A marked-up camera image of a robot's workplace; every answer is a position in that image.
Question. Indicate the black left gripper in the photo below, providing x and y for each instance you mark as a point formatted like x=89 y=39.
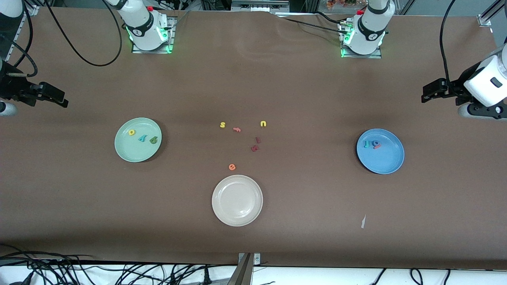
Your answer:
x=456 y=88

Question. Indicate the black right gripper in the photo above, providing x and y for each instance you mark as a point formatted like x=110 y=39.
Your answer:
x=12 y=88

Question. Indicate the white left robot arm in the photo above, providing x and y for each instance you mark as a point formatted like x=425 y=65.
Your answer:
x=368 y=35

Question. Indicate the blue plate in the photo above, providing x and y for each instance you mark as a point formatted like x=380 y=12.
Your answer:
x=382 y=162

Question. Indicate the light green plate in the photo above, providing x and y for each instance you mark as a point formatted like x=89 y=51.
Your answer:
x=134 y=152

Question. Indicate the orange flower decoration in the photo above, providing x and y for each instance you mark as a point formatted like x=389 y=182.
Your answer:
x=344 y=3

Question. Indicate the small white paper scrap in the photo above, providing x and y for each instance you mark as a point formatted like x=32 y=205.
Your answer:
x=363 y=221

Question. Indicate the grey metal device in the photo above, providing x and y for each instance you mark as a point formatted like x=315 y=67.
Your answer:
x=259 y=4

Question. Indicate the beige plate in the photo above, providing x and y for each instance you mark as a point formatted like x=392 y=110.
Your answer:
x=237 y=200

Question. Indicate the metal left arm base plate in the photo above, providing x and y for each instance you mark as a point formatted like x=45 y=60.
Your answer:
x=378 y=55

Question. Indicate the aluminium frame rail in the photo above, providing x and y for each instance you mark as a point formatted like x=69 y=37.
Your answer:
x=16 y=39

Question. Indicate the aluminium frame corner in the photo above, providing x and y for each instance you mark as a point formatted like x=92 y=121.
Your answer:
x=486 y=19

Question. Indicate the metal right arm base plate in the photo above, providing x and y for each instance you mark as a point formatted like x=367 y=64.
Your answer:
x=171 y=43

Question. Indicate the metal table edge bracket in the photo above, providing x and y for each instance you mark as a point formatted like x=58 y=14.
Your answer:
x=245 y=273

